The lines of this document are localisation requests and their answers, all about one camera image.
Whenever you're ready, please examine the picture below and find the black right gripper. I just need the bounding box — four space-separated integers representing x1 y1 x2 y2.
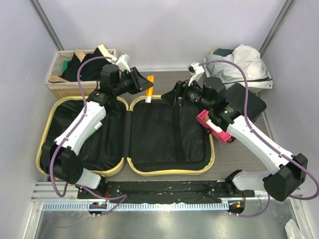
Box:
161 76 214 112

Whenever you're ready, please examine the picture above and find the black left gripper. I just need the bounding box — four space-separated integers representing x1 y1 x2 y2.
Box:
113 67 154 97

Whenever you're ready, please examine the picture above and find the orange and white tube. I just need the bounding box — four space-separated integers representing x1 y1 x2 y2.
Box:
145 75 154 103

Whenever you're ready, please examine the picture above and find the yellow hard-shell suitcase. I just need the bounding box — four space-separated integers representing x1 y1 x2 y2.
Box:
36 96 215 177

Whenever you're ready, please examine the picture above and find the green and white bottle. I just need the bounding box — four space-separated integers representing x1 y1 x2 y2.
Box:
94 122 103 131

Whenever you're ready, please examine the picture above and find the black and pink drawer box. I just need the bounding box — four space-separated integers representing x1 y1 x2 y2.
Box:
196 83 267 143

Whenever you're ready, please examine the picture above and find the grey garment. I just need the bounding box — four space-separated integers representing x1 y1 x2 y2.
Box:
204 44 264 75

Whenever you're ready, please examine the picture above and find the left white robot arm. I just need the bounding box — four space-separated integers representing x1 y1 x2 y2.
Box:
40 64 154 199

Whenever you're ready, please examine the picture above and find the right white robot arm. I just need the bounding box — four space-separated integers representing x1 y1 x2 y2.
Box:
161 77 308 202

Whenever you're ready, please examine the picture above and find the beige item with white tag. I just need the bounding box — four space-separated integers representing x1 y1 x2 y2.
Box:
97 44 118 62

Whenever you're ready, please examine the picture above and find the black clothing in basket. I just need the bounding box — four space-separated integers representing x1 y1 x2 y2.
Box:
61 47 108 82

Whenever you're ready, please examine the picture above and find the green cloth in basket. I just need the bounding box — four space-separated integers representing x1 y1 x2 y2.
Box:
62 61 69 72

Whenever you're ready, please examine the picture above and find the woven wicker basket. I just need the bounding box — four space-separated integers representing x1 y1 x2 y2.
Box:
46 50 94 99

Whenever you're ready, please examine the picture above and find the beige shoe insole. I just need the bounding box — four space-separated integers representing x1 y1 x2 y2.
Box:
48 76 68 83

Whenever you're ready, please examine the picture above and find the white plastic mesh basket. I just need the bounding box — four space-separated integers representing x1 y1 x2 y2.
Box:
204 59 273 93

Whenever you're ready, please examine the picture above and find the crumpled white plastic bag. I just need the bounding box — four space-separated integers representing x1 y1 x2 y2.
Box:
285 219 304 239

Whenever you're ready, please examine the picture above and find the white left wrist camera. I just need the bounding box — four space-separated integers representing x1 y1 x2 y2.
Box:
111 54 131 72

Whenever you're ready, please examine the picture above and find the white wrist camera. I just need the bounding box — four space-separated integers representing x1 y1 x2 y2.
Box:
111 54 131 72
187 62 205 86

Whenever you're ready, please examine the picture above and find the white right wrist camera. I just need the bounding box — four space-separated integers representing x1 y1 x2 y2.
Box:
187 62 205 86

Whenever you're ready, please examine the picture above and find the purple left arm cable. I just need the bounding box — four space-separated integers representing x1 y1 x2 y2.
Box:
49 56 128 216

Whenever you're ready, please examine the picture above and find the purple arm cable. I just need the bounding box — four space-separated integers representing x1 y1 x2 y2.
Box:
196 60 319 217
49 56 128 216

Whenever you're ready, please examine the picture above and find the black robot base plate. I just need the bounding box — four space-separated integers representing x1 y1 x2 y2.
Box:
77 179 255 204

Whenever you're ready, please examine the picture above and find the white slotted cable duct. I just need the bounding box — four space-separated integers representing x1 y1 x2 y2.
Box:
42 201 229 212

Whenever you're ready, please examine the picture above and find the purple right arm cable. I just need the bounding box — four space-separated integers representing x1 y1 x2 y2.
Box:
196 60 319 217

